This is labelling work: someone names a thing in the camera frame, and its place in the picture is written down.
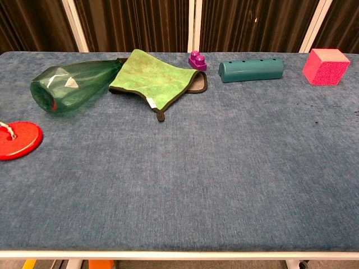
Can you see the red disc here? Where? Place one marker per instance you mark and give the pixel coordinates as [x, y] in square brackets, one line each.
[19, 141]

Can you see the blue fabric table cover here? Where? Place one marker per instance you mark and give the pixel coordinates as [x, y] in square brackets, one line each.
[179, 168]

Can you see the green cloth with black trim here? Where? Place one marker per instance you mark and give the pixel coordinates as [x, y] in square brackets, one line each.
[151, 78]

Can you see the purple toy brick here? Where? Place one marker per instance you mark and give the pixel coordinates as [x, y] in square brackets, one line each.
[197, 61]

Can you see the teal half-cylinder block with holes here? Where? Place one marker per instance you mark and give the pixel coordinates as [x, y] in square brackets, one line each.
[252, 71]

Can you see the green transparent spray bottle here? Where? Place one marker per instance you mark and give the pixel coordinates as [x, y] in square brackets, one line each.
[73, 87]

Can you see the dark brown curtain panel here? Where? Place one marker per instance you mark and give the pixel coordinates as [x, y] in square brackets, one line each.
[131, 25]
[345, 25]
[252, 25]
[33, 25]

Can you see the orange plastic object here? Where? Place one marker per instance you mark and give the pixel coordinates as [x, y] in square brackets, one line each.
[101, 264]

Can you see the pink cube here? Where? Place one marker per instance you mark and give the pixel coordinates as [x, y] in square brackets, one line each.
[326, 68]

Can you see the white frame post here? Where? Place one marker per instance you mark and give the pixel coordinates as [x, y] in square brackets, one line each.
[195, 25]
[75, 25]
[315, 25]

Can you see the white table frame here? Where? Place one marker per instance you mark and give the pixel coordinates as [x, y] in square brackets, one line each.
[179, 255]

